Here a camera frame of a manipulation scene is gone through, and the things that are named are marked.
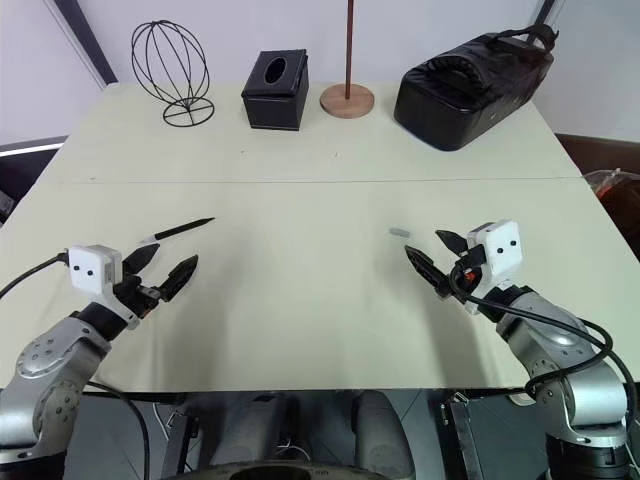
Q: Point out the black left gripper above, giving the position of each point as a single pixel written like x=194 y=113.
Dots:
x=136 y=295

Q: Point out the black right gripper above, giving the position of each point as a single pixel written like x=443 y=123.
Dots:
x=465 y=282

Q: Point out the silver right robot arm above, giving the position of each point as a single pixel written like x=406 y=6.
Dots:
x=550 y=345

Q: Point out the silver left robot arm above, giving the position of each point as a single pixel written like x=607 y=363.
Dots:
x=50 y=360

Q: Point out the black uncapped pen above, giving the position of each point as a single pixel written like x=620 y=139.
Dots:
x=180 y=229

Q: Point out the small grey cap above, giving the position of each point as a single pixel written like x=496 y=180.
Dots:
x=399 y=232

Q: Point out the black furniture with light strip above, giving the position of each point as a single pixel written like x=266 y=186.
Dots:
x=25 y=170

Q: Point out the wooden pole stand, round base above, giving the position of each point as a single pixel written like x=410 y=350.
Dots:
x=347 y=100

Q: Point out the dark brown cabinet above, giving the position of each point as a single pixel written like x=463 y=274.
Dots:
x=600 y=152

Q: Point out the orange plastic bag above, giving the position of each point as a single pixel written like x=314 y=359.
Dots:
x=617 y=187

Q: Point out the grey rounded shape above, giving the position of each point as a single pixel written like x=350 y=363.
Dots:
x=382 y=435

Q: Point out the black leather tissue box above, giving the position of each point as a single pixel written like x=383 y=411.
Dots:
x=272 y=107

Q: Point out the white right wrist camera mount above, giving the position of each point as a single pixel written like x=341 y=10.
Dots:
x=500 y=250

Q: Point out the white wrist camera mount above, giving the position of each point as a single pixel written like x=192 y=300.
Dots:
x=500 y=250
x=90 y=267

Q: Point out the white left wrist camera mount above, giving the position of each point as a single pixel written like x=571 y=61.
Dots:
x=90 y=267

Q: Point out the black metal table bracket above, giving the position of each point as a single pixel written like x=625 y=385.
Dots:
x=460 y=440

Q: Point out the dark window frame bar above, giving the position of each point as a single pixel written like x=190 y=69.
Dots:
x=90 y=45

